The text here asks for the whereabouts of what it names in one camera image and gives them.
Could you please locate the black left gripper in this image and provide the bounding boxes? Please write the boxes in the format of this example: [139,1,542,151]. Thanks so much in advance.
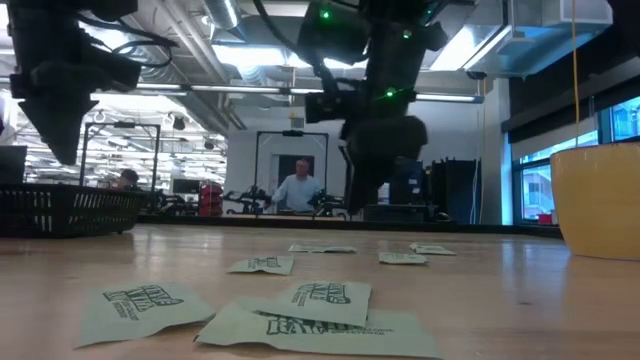
[8,46,144,166]

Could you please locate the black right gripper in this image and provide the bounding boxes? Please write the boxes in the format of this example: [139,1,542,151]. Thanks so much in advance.
[346,88,431,216]

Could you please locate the pale green stevia packet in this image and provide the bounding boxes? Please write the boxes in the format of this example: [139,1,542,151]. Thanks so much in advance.
[73,282,217,350]
[194,296,444,360]
[226,255,296,277]
[408,242,457,257]
[252,279,374,329]
[377,251,430,266]

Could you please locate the red stacked bins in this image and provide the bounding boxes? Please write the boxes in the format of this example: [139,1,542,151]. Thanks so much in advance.
[198,182,225,217]

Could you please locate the black storage cabinet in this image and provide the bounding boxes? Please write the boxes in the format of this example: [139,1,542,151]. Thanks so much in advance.
[384,155,426,222]
[424,157,482,225]

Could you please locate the large dark monitor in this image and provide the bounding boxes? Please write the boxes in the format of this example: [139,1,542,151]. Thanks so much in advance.
[0,144,29,185]

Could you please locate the person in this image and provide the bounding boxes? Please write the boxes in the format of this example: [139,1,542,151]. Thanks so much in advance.
[271,157,324,214]
[112,168,144,192]

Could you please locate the black plastic mesh basket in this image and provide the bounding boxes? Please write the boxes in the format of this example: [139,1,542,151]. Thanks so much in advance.
[0,182,146,239]

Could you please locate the small dark monitor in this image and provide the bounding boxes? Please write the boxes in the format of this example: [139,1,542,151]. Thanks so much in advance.
[171,178,202,196]

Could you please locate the blue-lit window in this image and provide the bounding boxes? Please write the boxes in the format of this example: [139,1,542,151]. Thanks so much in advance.
[512,94,640,224]

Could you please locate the yellow ceramic mug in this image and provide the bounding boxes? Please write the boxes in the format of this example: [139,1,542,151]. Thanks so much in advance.
[549,142,640,261]

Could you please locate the white ceiling unit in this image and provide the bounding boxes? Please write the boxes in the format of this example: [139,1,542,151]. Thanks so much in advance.
[537,0,615,29]

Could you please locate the distant black station frame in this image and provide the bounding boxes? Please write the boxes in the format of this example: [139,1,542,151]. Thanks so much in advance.
[79,121,162,189]
[253,129,331,219]

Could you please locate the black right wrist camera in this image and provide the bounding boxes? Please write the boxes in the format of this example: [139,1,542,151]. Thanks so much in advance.
[304,92,351,125]

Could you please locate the silver ceiling duct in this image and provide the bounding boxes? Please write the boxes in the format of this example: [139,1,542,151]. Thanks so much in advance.
[202,0,251,44]

